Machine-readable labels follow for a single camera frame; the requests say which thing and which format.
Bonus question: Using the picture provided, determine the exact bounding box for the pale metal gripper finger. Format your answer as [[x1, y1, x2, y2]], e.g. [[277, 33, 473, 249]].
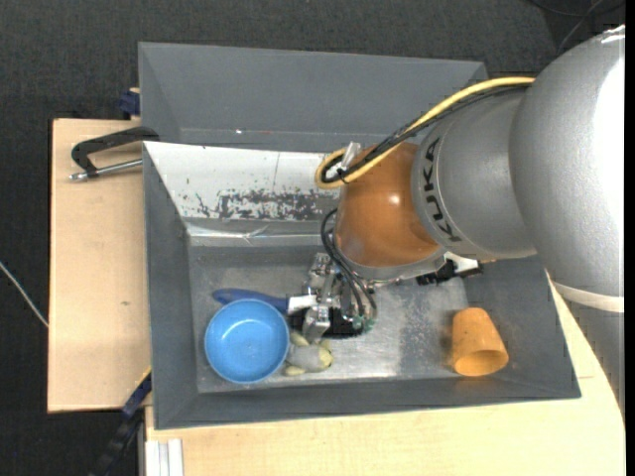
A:
[[301, 304, 332, 345], [286, 293, 318, 314]]

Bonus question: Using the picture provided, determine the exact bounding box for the black flat object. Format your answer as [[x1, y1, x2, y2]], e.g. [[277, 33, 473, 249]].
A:
[[288, 310, 367, 340]]

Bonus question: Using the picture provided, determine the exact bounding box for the grey and yellow toy animal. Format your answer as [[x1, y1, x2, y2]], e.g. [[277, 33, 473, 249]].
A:
[[283, 329, 334, 378]]

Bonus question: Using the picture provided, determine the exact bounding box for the blue bowl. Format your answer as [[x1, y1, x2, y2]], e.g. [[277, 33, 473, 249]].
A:
[[203, 298, 291, 385]]

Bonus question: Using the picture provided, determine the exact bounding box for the orange cup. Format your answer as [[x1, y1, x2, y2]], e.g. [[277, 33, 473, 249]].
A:
[[449, 306, 510, 378]]

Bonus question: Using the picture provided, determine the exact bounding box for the grey metal bin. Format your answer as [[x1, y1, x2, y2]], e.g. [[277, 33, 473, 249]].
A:
[[137, 41, 582, 430]]

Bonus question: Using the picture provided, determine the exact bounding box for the pale cardboard board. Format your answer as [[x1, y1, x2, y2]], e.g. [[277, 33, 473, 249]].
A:
[[47, 117, 153, 414]]

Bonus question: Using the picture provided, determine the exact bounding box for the blue handled tool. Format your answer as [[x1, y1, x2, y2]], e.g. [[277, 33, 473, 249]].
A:
[[211, 288, 290, 313]]

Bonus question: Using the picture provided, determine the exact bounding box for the black cylinder on white bracket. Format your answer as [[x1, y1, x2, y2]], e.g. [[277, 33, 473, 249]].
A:
[[415, 257, 485, 287]]

